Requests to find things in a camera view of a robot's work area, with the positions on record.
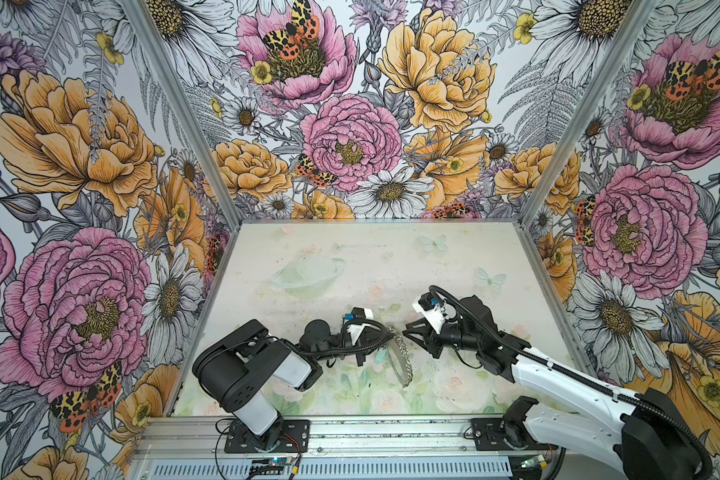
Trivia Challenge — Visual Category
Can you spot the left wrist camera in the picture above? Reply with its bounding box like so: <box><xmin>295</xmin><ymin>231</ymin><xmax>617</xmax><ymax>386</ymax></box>
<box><xmin>343</xmin><ymin>307</ymin><xmax>374</xmax><ymax>346</ymax></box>

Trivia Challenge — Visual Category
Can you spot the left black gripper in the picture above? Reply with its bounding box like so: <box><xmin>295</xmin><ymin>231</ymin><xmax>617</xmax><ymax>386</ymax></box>
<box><xmin>317</xmin><ymin>326</ymin><xmax>394</xmax><ymax>365</ymax></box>

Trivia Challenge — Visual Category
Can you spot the left aluminium corner post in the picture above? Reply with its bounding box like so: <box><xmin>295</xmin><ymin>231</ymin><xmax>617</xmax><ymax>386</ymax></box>
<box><xmin>123</xmin><ymin>1</ymin><xmax>242</xmax><ymax>233</ymax></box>

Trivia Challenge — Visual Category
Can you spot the aluminium corner post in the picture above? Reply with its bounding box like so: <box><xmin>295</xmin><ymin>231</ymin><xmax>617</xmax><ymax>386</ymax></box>
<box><xmin>518</xmin><ymin>1</ymin><xmax>656</xmax><ymax>227</ymax></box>
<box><xmin>123</xmin><ymin>1</ymin><xmax>242</xmax><ymax>233</ymax></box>

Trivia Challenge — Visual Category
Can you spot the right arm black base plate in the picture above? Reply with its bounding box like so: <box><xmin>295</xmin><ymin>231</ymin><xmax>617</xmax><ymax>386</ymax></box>
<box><xmin>462</xmin><ymin>417</ymin><xmax>559</xmax><ymax>453</ymax></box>

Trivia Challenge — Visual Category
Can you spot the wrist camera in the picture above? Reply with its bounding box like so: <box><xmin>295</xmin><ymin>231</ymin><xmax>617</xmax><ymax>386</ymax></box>
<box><xmin>343</xmin><ymin>307</ymin><xmax>374</xmax><ymax>346</ymax></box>
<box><xmin>412</xmin><ymin>293</ymin><xmax>448</xmax><ymax>334</ymax></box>

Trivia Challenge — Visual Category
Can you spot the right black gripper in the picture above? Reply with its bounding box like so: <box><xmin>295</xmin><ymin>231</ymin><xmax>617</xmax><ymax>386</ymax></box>
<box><xmin>401</xmin><ymin>318</ymin><xmax>481</xmax><ymax>361</ymax></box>

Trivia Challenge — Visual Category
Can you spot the right aluminium corner post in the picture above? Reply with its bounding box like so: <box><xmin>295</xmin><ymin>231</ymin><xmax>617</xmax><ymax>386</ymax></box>
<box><xmin>518</xmin><ymin>1</ymin><xmax>656</xmax><ymax>227</ymax></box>

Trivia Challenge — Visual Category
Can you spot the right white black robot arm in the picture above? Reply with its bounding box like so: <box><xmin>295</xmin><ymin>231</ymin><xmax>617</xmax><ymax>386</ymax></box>
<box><xmin>403</xmin><ymin>285</ymin><xmax>713</xmax><ymax>479</ymax></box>

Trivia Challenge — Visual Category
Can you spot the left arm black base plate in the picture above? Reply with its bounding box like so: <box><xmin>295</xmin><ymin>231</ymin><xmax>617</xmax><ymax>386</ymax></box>
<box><xmin>223</xmin><ymin>419</ymin><xmax>311</xmax><ymax>454</ymax></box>

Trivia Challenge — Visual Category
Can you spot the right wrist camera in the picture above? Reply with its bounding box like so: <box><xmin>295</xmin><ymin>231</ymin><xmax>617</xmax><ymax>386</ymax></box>
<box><xmin>412</xmin><ymin>293</ymin><xmax>448</xmax><ymax>334</ymax></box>

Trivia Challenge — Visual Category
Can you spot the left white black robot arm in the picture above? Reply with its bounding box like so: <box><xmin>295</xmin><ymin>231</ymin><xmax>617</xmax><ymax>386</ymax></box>
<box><xmin>191</xmin><ymin>308</ymin><xmax>394</xmax><ymax>450</ymax></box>

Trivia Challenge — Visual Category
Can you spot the aluminium front rail frame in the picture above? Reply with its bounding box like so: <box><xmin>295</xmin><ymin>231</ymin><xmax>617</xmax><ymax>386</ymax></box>
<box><xmin>125</xmin><ymin>413</ymin><xmax>655</xmax><ymax>480</ymax></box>

